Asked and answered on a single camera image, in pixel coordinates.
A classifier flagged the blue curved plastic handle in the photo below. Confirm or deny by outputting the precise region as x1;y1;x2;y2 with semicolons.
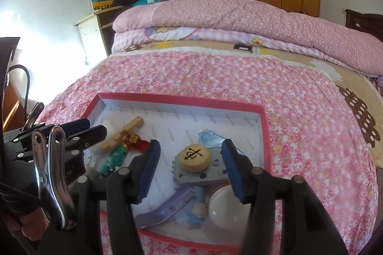
135;185;211;232

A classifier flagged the orange wooden furniture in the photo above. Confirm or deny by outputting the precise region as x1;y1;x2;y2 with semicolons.
2;82;21;131

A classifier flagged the clear blue plastic dispenser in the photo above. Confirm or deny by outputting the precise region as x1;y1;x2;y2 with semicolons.
199;129;249;166

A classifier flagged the folded pink quilt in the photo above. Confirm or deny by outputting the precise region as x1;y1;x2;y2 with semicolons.
111;0;383;78

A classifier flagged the black curved cable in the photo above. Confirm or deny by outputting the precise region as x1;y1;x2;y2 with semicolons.
5;64;31;115

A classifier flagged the wooden puzzle piece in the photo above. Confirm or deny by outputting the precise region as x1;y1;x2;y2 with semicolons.
102;117;144;152

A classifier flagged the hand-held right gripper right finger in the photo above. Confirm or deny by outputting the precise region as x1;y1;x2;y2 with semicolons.
221;138;349;255

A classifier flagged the grey perforated block toy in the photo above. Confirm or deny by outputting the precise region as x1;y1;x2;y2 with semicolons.
172;149;231;188

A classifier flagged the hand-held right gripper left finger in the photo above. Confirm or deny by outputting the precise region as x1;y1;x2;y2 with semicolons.
36;139;161;255

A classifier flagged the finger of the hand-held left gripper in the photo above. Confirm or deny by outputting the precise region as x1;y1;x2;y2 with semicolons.
54;118;91;137
66;125;107;151

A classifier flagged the red cardboard box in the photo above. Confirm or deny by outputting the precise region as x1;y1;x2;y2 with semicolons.
81;92;273;254

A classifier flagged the pink flowered bedsheet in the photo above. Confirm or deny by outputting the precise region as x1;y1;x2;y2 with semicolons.
36;50;379;255

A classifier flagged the green and red toy figure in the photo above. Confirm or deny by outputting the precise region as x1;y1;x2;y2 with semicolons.
95;132;149;179

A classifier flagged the dark wooden headboard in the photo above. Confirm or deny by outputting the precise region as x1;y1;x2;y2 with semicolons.
344;8;383;42

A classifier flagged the brown cartoon blanket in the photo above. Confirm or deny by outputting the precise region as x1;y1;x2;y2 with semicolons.
120;40;383;166

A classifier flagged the white bedside cabinet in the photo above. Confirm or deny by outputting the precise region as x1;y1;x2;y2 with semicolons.
73;5;123;68

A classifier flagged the round wooden chess piece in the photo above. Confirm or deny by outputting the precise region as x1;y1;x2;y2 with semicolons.
180;145;211;172

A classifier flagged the silver metal spring clamp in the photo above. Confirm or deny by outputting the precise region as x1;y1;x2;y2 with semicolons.
31;126;75;228

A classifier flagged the person's left hand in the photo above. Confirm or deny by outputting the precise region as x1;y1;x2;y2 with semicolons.
19;209;50;241

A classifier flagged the white earbuds case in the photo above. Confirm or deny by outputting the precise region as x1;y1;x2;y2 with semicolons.
90;120;122;154

